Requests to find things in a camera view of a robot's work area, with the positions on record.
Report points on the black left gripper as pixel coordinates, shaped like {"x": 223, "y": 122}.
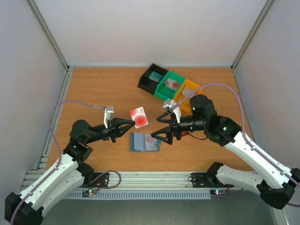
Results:
{"x": 116, "y": 130}

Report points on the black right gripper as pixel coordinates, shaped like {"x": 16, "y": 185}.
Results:
{"x": 174, "y": 129}

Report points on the red VIP card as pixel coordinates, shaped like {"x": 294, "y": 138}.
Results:
{"x": 185, "y": 134}

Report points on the white red circle card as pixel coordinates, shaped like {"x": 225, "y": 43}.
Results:
{"x": 139, "y": 117}

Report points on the teal card holder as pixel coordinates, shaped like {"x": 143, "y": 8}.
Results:
{"x": 137, "y": 143}

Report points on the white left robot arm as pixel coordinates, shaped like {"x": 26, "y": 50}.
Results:
{"x": 68, "y": 172}

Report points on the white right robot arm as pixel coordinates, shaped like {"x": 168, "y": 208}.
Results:
{"x": 271, "y": 180}

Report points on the white VIP card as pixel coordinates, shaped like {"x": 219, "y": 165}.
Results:
{"x": 188, "y": 92}

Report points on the red patterned card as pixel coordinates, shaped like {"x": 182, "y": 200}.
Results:
{"x": 172, "y": 84}

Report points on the teal card in bin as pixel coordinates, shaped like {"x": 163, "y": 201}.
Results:
{"x": 154, "y": 76}

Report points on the yellow plastic bin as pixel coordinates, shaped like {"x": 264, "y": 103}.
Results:
{"x": 185, "y": 106}

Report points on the green plastic bin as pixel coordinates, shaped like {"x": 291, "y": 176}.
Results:
{"x": 165, "y": 93}

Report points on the black plastic bin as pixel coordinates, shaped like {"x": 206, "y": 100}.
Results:
{"x": 148, "y": 85}

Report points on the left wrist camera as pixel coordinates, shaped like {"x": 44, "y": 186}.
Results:
{"x": 108, "y": 115}

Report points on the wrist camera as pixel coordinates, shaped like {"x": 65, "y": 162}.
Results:
{"x": 173, "y": 109}
{"x": 108, "y": 115}

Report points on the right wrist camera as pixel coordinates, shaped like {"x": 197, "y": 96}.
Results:
{"x": 173, "y": 109}

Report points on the aluminium front rail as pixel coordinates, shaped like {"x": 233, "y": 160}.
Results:
{"x": 179, "y": 180}

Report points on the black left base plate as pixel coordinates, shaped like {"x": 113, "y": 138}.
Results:
{"x": 98, "y": 180}

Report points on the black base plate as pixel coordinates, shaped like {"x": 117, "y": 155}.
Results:
{"x": 98, "y": 180}
{"x": 200, "y": 180}

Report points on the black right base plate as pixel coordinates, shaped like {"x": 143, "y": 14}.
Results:
{"x": 200, "y": 180}

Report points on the grey slotted cable duct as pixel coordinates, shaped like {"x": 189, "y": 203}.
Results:
{"x": 109, "y": 195}

